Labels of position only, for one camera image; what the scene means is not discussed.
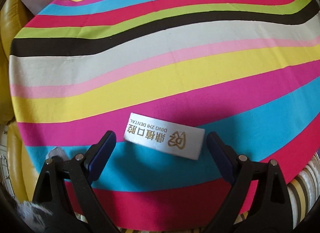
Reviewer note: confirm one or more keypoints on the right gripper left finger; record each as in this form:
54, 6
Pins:
81, 171

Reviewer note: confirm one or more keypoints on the white dental box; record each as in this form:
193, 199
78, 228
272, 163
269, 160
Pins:
164, 136

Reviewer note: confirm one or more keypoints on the rainbow striped cloth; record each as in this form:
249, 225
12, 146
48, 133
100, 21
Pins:
246, 69

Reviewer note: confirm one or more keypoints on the yellow leather sofa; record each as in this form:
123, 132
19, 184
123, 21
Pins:
18, 176

